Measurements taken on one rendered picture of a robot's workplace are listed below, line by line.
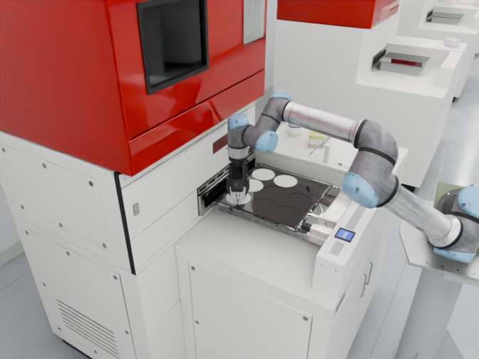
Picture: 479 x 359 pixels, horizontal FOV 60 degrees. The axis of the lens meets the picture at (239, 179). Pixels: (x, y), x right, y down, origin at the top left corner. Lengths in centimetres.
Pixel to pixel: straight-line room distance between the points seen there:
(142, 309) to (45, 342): 99
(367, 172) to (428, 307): 87
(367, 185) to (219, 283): 66
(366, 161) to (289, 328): 64
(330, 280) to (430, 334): 78
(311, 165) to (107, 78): 102
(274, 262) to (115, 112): 75
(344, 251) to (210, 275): 51
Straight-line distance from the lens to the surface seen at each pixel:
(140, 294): 157
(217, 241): 160
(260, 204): 166
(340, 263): 134
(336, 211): 170
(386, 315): 256
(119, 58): 112
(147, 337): 174
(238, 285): 153
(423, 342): 211
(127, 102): 115
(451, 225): 148
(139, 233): 142
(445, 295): 191
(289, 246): 158
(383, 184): 127
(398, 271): 285
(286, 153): 190
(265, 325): 159
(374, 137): 129
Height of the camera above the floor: 184
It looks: 31 degrees down
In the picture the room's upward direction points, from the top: straight up
